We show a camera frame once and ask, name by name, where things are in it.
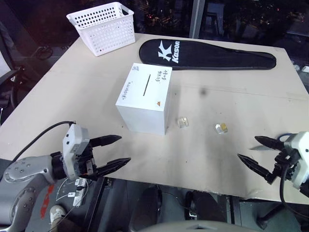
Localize grey window post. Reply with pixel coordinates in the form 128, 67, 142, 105
188, 0, 207, 40

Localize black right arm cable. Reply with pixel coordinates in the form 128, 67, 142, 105
279, 163, 309, 219

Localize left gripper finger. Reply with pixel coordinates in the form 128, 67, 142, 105
89, 134, 123, 148
84, 157, 132, 182

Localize dark rounded shape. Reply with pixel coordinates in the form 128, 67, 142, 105
185, 190, 228, 223
129, 185, 165, 232

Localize white sneaker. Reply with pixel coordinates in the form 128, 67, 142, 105
49, 204, 68, 229

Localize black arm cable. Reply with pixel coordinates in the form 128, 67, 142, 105
11, 120, 77, 162
279, 163, 309, 219

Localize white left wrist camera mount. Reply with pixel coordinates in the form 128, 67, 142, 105
62, 124, 90, 180

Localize white power strip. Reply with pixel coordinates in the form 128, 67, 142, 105
68, 178, 86, 207

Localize black office chair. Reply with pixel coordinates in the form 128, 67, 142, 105
0, 21, 28, 110

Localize blue handled scissors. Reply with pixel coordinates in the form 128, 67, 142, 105
248, 133, 294, 152

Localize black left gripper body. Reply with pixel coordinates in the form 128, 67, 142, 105
76, 140, 98, 179

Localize white cardboard box with slot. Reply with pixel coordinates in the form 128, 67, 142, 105
115, 62, 173, 136

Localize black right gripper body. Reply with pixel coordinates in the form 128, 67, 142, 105
272, 148, 302, 182

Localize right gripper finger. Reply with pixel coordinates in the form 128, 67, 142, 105
237, 153, 278, 186
254, 136, 288, 152

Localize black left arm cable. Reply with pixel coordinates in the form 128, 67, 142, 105
11, 120, 77, 162

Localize black Kason racket bag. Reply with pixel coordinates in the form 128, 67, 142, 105
139, 38, 277, 72

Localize white perforated plastic basket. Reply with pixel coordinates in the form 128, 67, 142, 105
66, 1, 136, 58

